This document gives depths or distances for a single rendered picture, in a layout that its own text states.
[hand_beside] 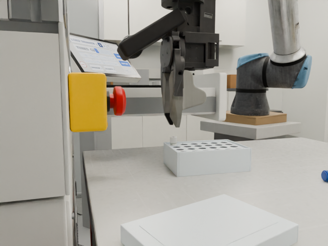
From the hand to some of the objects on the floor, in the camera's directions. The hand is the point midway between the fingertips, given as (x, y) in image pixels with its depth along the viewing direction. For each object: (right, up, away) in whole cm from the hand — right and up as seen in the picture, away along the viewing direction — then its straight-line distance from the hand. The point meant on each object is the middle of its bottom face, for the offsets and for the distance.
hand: (170, 118), depth 49 cm
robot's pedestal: (+33, -76, +75) cm, 112 cm away
